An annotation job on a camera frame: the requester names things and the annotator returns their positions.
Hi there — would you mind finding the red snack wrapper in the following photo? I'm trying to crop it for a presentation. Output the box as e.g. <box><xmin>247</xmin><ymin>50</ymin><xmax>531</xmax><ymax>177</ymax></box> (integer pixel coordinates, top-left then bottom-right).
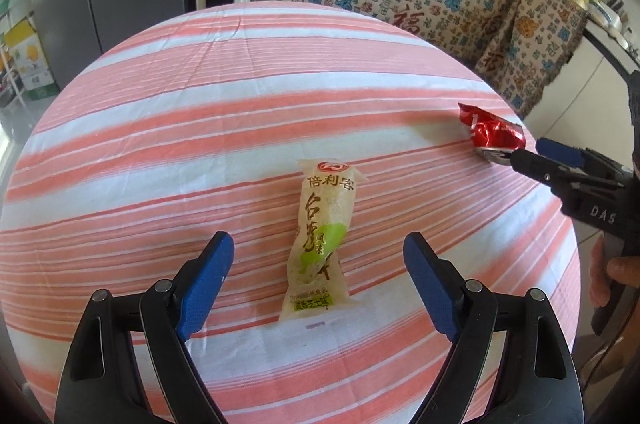
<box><xmin>457</xmin><ymin>102</ymin><xmax>525</xmax><ymax>165</ymax></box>

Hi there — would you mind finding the narrow printed cloth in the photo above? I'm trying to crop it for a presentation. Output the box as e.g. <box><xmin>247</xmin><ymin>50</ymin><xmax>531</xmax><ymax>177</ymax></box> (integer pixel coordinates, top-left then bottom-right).
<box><xmin>472</xmin><ymin>0</ymin><xmax>590</xmax><ymax>120</ymax></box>

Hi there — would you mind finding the yellow green cardboard box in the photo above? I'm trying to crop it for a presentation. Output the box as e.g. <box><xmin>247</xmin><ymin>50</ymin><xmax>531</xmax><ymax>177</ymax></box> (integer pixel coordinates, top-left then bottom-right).
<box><xmin>4</xmin><ymin>18</ymin><xmax>57</xmax><ymax>101</ymax></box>

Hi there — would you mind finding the white utensil holder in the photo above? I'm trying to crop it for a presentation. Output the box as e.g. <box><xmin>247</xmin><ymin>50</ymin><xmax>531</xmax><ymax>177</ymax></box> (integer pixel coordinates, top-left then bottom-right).
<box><xmin>604</xmin><ymin>0</ymin><xmax>626</xmax><ymax>30</ymax></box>

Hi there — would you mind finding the person's right hand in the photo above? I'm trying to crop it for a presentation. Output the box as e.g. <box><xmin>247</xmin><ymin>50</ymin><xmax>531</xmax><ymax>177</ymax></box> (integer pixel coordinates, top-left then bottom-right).
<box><xmin>589</xmin><ymin>235</ymin><xmax>640</xmax><ymax>311</ymax></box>

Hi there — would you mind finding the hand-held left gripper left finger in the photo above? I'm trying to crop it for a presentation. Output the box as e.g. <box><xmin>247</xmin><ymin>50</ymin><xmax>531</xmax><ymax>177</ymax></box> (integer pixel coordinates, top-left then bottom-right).
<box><xmin>54</xmin><ymin>231</ymin><xmax>235</xmax><ymax>424</ymax></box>

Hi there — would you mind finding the pink striped tablecloth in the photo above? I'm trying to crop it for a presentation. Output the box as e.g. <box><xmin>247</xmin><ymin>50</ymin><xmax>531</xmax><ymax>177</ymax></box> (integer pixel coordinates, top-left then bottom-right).
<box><xmin>0</xmin><ymin>1</ymin><xmax>581</xmax><ymax>424</ymax></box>

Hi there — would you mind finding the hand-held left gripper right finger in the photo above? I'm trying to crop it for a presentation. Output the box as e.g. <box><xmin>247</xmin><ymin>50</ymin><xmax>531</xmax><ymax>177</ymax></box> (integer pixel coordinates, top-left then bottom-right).
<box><xmin>403</xmin><ymin>231</ymin><xmax>585</xmax><ymax>424</ymax></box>

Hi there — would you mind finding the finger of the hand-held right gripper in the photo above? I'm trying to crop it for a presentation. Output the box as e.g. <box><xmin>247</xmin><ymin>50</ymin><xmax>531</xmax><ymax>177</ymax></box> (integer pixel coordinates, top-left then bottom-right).
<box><xmin>536</xmin><ymin>138</ymin><xmax>621</xmax><ymax>177</ymax></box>
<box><xmin>509</xmin><ymin>148</ymin><xmax>566</xmax><ymax>187</ymax></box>

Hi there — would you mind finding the white green snack wrapper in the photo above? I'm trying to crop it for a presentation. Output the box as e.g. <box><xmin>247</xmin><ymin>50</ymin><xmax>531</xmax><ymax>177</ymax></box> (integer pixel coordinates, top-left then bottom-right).
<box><xmin>277</xmin><ymin>159</ymin><xmax>361</xmax><ymax>322</ymax></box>

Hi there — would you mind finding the white kitchen cabinet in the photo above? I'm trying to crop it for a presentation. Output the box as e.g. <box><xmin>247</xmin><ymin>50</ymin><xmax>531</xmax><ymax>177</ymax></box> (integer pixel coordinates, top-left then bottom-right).
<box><xmin>520</xmin><ymin>21</ymin><xmax>640</xmax><ymax>155</ymax></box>

